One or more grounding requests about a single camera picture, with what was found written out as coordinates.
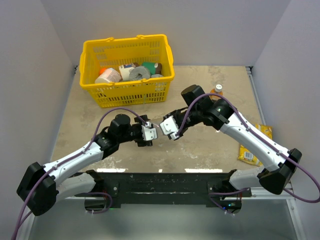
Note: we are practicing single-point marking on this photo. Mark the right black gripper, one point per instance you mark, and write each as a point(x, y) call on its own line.
point(177, 112)

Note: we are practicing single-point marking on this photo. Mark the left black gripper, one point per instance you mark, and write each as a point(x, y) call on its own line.
point(139, 120)

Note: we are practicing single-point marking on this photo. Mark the orange drink bottle blue label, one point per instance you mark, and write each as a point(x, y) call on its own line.
point(214, 97)

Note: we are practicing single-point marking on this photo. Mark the small white bottle cap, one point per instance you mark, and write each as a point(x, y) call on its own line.
point(218, 88)

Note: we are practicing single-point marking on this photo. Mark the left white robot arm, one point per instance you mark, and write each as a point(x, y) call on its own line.
point(43, 185)

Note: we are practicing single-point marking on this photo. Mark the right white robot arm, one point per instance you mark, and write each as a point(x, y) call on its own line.
point(278, 162)

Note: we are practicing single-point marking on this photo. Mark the white bottle orange cap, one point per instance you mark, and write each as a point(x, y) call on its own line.
point(108, 75)

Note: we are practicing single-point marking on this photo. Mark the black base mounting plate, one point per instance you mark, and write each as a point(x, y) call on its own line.
point(115, 189)

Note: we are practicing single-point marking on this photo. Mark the brown packet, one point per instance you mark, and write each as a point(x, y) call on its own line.
point(157, 68)

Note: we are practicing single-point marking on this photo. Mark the grey tape roll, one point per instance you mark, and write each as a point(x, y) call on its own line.
point(139, 73)

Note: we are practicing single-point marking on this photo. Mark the yellow plastic shopping basket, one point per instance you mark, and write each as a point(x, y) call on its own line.
point(115, 52)

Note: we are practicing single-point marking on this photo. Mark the white labelled carton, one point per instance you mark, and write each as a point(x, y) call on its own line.
point(126, 69)

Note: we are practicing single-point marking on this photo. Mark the green packet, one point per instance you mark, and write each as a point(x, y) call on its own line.
point(151, 66)

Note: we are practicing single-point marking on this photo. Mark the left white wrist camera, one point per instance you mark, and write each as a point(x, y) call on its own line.
point(149, 132)

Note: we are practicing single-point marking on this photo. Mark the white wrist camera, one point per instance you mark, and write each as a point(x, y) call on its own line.
point(170, 127)
point(149, 132)

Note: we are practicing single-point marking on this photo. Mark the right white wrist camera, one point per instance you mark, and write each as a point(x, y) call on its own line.
point(170, 127)

